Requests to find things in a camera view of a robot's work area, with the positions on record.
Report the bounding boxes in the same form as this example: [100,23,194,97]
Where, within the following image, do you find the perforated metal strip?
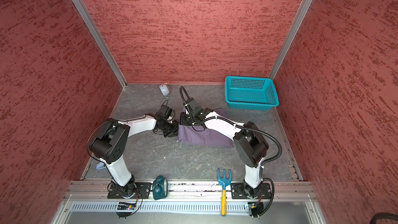
[70,201,251,216]

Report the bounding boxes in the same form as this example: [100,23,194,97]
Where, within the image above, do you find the small circuit board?
[117,202,137,211]
[247,202,264,218]

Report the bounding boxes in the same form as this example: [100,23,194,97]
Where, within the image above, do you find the teal alarm clock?
[152,175,168,200]

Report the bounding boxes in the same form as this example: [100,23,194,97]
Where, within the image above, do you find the left small circuit board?
[117,202,137,211]

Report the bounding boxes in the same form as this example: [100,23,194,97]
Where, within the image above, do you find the corner aluminium profile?
[72,0,128,90]
[269,0,313,80]

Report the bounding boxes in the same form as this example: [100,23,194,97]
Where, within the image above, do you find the white egg-shaped timer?
[159,84,170,98]

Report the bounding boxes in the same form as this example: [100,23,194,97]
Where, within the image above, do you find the teal plastic basket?
[224,76,279,111]

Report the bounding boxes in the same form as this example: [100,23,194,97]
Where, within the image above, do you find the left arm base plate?
[107,181,152,200]

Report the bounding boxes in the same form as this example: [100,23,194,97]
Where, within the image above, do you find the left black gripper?
[159,120,183,138]

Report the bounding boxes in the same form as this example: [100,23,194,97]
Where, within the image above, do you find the black cable bottom right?
[369,212,398,224]

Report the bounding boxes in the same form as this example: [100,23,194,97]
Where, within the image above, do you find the right small circuit board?
[247,202,264,218]

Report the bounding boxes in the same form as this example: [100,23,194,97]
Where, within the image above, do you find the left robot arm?
[87,114,178,199]

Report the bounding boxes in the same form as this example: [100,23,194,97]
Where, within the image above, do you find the right corner aluminium profile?
[269,0,313,80]

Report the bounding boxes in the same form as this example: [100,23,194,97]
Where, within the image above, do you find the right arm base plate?
[230,182,272,200]

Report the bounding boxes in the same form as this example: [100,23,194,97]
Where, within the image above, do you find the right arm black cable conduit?
[179,85,283,217]

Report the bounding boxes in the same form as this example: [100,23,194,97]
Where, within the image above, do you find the blue garden fork yellow handle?
[218,169,232,216]

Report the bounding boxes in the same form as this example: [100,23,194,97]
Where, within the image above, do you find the purple trousers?
[177,124,233,148]

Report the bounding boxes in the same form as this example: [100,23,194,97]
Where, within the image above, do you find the light blue plastic clip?
[95,162,106,171]

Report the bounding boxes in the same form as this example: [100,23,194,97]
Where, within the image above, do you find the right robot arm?
[180,109,279,199]

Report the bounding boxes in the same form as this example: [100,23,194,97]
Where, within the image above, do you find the left corner aluminium profile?
[72,0,128,90]

